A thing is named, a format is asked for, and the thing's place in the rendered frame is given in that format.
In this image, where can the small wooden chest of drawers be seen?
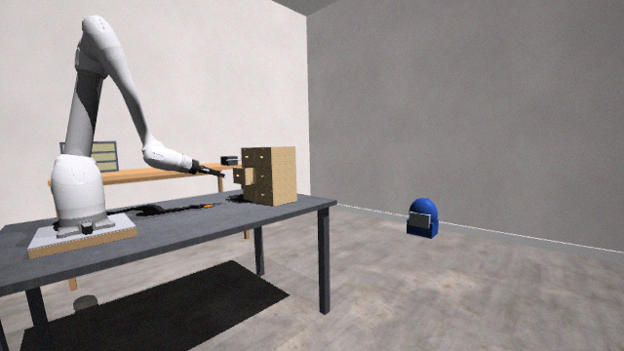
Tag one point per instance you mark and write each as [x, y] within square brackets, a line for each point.
[283, 170]

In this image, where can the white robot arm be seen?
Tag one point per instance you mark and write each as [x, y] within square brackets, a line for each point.
[76, 180]

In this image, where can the brown wooden drawer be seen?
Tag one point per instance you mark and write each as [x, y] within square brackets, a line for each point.
[265, 157]
[264, 176]
[266, 195]
[244, 176]
[250, 192]
[248, 157]

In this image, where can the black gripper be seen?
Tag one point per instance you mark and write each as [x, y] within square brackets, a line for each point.
[204, 170]

